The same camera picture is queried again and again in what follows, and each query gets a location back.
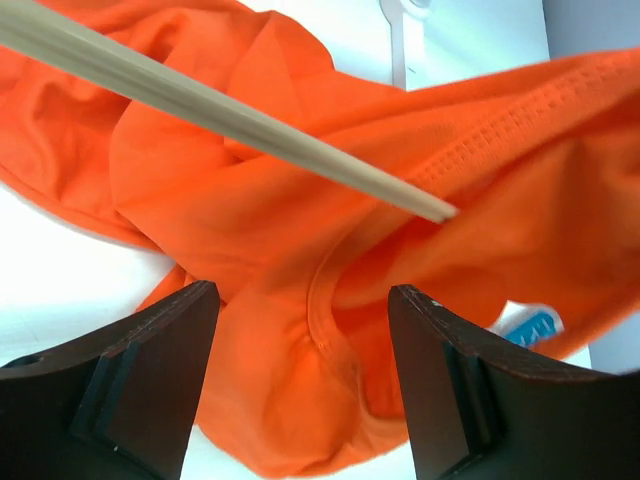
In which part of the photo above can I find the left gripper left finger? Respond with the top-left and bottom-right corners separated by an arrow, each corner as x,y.
1,281 -> 220,479

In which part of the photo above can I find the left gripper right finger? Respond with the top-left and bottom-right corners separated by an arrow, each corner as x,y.
388,285 -> 639,479

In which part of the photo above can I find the orange t shirt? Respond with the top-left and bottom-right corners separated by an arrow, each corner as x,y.
1,1 -> 639,478

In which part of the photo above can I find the beige wooden hanger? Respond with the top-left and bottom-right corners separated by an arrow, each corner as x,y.
1,1 -> 458,223

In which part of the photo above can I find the white metal clothes rack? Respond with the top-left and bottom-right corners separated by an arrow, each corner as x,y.
379,0 -> 431,91

